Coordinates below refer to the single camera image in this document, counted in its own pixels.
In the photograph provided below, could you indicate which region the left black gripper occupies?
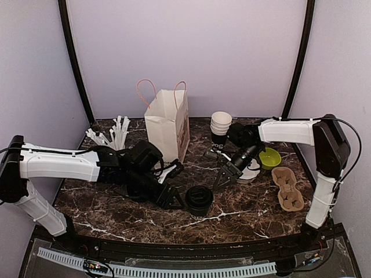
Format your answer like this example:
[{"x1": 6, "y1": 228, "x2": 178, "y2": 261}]
[{"x1": 125, "y1": 166, "x2": 185, "y2": 210}]

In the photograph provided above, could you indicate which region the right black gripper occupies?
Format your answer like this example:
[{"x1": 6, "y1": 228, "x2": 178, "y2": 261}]
[{"x1": 213, "y1": 143, "x2": 263, "y2": 191}]

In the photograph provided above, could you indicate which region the black paper coffee cup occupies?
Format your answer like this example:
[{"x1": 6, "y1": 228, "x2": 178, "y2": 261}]
[{"x1": 185, "y1": 186, "x2": 213, "y2": 217}]

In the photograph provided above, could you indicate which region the stack of black cup lids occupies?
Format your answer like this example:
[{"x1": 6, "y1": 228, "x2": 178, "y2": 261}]
[{"x1": 126, "y1": 185, "x2": 151, "y2": 203}]

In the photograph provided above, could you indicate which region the stack of paper coffee cups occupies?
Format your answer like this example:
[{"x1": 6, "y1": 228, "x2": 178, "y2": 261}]
[{"x1": 210, "y1": 111, "x2": 232, "y2": 150}]

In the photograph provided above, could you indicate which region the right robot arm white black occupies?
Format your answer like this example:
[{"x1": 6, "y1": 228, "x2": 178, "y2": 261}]
[{"x1": 213, "y1": 114, "x2": 351, "y2": 229}]

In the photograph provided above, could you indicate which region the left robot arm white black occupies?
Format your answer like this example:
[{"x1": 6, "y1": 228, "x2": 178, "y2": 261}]
[{"x1": 1, "y1": 136, "x2": 184, "y2": 253}]

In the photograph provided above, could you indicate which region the white scalloped dish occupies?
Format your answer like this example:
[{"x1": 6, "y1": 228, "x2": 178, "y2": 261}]
[{"x1": 237, "y1": 159, "x2": 260, "y2": 184}]

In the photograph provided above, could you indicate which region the green bowl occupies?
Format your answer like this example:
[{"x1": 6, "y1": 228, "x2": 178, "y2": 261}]
[{"x1": 259, "y1": 147, "x2": 282, "y2": 170}]

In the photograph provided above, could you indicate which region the brown cardboard cup carrier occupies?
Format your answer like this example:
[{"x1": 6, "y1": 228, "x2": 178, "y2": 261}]
[{"x1": 271, "y1": 167, "x2": 304, "y2": 212}]

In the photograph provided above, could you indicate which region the white paper gift bag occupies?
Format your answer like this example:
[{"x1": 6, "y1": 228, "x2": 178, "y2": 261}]
[{"x1": 140, "y1": 81, "x2": 190, "y2": 163}]

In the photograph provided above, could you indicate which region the bundle of wrapped white straws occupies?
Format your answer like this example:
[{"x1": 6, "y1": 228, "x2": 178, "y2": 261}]
[{"x1": 85, "y1": 115, "x2": 130, "y2": 151}]

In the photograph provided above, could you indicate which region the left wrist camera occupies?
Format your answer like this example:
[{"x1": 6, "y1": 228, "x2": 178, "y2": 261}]
[{"x1": 157, "y1": 159, "x2": 184, "y2": 184}]

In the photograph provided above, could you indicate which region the right black frame post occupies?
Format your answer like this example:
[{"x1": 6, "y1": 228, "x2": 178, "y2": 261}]
[{"x1": 281, "y1": 0, "x2": 315, "y2": 118}]

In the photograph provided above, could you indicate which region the black frame post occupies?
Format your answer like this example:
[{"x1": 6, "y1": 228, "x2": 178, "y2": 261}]
[
  {"x1": 281, "y1": 0, "x2": 315, "y2": 118},
  {"x1": 58, "y1": 0, "x2": 95, "y2": 125}
]

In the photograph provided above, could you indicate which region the left black frame post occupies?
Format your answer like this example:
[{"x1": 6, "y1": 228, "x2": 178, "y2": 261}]
[{"x1": 58, "y1": 0, "x2": 95, "y2": 125}]

